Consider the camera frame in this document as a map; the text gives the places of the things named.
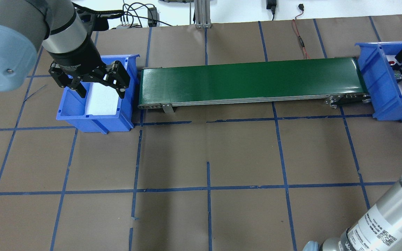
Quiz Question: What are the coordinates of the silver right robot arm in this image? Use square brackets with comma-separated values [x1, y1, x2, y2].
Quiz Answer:
[304, 41, 402, 251]

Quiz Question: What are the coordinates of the black power adapter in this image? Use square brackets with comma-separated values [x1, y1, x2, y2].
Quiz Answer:
[147, 7, 159, 27]

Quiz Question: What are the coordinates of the blue plastic bin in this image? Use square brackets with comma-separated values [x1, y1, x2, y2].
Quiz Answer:
[357, 41, 402, 121]
[56, 54, 140, 135]

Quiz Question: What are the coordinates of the red push button switch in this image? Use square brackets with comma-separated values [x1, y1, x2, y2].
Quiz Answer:
[389, 61, 401, 71]

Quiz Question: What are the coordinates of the blue right plastic bin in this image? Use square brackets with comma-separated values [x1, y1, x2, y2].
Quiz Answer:
[357, 41, 402, 121]

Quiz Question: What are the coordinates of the white foam pad left bin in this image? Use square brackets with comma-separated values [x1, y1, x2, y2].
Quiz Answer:
[85, 83, 121, 116]

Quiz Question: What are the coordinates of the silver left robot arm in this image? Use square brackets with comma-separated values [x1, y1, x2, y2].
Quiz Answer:
[0, 0, 131, 99]

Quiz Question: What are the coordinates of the blue left plastic bin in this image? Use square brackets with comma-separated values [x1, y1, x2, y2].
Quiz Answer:
[56, 54, 140, 135]

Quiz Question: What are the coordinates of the aluminium frame post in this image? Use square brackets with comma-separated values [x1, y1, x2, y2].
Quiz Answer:
[194, 0, 212, 29]

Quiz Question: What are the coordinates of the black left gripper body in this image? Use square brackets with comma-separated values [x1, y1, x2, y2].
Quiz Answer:
[49, 40, 131, 91]

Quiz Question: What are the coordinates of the green conveyor belt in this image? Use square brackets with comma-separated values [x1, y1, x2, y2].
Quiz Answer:
[138, 57, 371, 113]

